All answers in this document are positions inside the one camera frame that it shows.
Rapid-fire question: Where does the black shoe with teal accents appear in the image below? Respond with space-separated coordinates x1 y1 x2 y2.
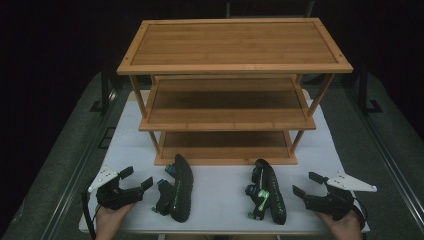
152 153 195 224

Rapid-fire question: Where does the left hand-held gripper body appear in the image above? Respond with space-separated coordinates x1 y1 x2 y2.
87 165 145 211

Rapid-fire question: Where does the person's right hand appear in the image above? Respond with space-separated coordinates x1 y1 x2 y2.
314 209 363 240

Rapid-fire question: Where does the three-tier wooden shoe rack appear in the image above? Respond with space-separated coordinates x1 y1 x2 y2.
116 17 354 167

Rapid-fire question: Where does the black shoe with green accents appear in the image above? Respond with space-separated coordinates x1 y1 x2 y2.
244 158 288 226

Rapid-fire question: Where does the black metal stand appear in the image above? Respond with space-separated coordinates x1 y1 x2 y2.
357 66 384 116
89 62 118 116

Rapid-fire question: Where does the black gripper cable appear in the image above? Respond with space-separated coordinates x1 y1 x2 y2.
81 191 98 240

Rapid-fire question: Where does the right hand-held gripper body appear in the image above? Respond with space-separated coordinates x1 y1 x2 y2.
303 171 379 221

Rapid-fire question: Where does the person's left hand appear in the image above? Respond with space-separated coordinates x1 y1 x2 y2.
94 202 136 240

